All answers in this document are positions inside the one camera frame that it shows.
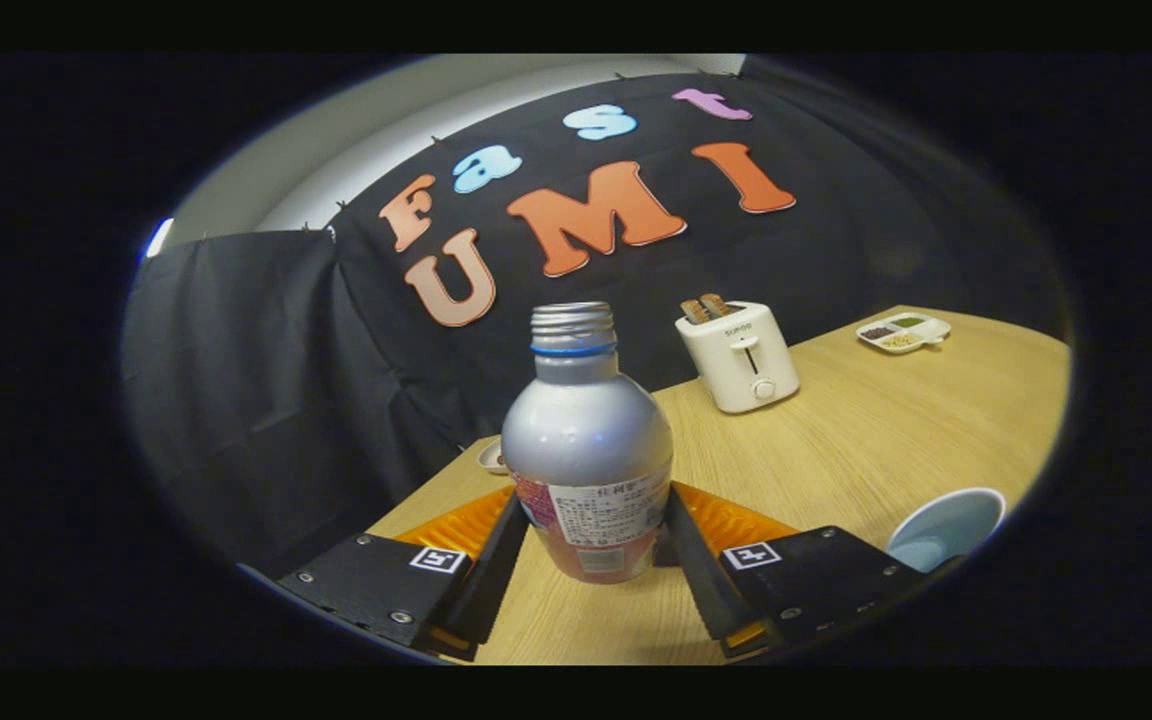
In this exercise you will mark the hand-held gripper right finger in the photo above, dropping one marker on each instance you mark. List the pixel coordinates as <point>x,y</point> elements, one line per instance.
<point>706,590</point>

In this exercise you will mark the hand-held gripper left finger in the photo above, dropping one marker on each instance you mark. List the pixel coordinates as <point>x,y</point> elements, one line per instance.
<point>484,590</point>

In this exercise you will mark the silver juice bottle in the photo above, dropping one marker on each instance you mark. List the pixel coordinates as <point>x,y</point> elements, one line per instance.
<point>586,440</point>

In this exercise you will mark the white cup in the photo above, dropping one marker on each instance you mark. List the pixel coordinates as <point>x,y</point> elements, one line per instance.
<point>946,530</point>

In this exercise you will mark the small white plate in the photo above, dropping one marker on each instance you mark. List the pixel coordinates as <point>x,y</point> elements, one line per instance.
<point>492,458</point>

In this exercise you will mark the wooden table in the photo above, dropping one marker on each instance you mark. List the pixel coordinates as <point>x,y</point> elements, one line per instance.
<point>836,450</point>

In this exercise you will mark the white toaster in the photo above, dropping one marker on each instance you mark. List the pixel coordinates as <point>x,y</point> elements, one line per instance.
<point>741,360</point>

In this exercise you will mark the toast slice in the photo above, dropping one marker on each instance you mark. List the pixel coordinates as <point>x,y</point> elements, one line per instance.
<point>715,304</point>
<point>694,311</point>

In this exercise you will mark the black backdrop cloth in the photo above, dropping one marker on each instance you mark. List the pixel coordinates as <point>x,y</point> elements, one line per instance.
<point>286,380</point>

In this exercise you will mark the white divided snack tray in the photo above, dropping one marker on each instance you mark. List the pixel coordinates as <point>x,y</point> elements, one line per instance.
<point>903,331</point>

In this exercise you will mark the striped ceiling light panel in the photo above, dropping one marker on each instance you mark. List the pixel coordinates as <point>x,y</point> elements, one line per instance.
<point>158,238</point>

